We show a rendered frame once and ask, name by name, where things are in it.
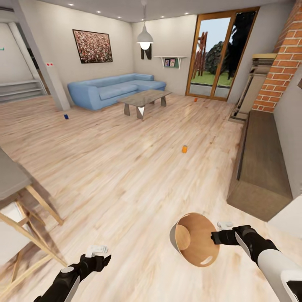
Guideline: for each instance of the trash can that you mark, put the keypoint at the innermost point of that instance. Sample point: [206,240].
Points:
[191,236]

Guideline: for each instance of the wood fireplace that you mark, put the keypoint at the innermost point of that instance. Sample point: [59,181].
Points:
[258,73]

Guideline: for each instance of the cabinet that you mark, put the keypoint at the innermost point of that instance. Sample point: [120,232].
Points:
[259,185]

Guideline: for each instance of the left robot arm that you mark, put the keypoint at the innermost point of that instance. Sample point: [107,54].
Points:
[67,281]

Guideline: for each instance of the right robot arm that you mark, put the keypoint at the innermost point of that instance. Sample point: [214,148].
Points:
[283,274]

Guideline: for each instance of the coffee table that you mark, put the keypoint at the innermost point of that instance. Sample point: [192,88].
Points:
[141,99]

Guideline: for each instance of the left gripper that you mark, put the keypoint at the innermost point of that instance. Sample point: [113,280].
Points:
[96,263]

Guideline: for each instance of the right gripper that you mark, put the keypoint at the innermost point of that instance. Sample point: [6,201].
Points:
[220,237]

